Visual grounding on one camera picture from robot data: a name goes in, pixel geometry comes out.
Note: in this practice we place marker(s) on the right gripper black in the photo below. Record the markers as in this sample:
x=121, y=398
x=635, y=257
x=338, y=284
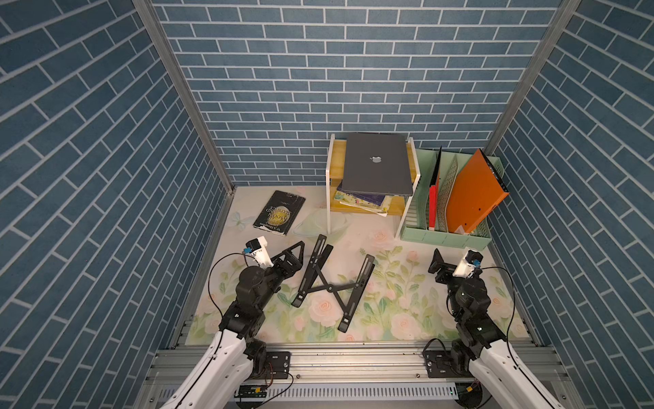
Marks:
x=446, y=271

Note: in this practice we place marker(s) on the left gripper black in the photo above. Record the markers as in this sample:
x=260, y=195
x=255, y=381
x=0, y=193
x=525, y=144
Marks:
x=293, y=265

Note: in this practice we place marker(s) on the grey laptop computer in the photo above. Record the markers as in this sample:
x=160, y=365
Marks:
x=377, y=164

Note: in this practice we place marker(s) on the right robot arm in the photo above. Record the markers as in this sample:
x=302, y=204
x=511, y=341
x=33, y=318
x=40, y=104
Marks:
x=483, y=350

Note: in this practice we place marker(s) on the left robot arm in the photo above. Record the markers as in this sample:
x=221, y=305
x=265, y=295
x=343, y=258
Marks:
x=235, y=354

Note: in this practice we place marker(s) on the black book with gold emblem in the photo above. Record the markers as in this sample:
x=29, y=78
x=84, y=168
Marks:
x=280, y=212

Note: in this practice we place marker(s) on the light magazines under blue book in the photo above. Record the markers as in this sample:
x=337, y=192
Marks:
x=380, y=211

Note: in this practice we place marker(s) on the mint green file organizer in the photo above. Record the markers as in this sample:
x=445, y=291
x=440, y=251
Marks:
x=416, y=225

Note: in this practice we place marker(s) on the floral table mat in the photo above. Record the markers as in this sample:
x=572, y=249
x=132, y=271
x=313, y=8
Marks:
x=402, y=301

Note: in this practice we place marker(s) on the orange file folder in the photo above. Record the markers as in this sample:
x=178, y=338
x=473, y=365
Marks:
x=478, y=189

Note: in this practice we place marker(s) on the dark blue book on shelf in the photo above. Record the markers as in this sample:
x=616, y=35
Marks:
x=370, y=198

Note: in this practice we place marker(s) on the small black electronics board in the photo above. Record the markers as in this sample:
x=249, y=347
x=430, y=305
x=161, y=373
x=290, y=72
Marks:
x=251, y=392

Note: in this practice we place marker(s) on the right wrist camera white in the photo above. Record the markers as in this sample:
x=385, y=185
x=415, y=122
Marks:
x=470, y=263

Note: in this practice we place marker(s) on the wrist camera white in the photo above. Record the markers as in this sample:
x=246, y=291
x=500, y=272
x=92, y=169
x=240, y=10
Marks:
x=470, y=263
x=257, y=249

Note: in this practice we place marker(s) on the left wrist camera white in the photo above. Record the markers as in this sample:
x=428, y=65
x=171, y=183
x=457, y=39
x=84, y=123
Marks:
x=257, y=249

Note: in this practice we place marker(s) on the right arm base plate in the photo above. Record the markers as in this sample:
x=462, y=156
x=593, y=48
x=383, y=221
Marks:
x=438, y=364

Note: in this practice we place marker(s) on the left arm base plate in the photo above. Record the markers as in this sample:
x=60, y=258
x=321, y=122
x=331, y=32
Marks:
x=275, y=365

